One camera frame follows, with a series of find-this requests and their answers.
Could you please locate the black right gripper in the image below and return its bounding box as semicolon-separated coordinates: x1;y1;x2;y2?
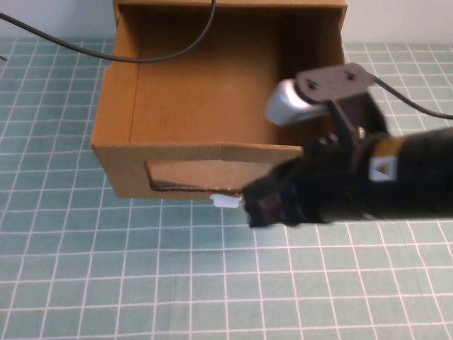
242;138;360;230

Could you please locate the cardboard drawer with window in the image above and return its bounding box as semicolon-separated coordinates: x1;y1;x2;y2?
91;2;348;202

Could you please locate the brown cardboard box shell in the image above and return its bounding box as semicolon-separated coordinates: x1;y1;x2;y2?
113;0;350;17

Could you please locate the green checked tablecloth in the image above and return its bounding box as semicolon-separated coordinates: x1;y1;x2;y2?
0;38;453;340

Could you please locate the white plastic drawer handle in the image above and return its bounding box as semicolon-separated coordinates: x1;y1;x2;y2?
210;193;246;208

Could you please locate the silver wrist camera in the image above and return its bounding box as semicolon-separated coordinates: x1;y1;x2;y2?
264;79;331;128

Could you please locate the dark camera mount bracket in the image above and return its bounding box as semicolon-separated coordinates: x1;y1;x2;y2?
294;62;390;152

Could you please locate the black cable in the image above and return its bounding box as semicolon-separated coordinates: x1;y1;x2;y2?
0;0;218;64
370;76;453;120

